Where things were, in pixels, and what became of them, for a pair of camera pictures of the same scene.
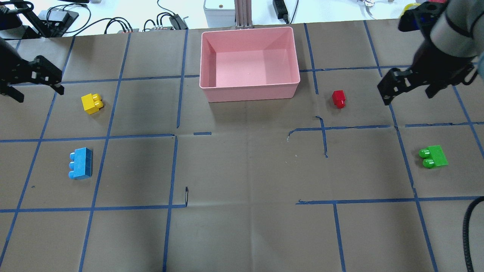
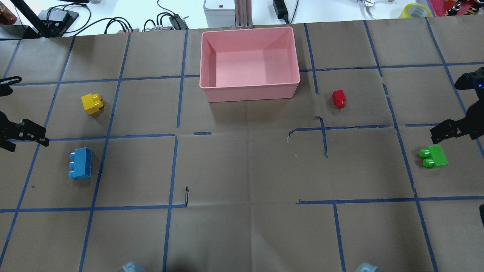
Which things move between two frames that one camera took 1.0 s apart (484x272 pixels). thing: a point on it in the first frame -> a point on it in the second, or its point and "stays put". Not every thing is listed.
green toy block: x=433 y=156 stays put
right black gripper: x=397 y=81 -> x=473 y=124
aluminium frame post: x=243 y=14 stays put
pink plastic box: x=248 y=64 stays put
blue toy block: x=81 y=164 stays put
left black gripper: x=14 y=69 -> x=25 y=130
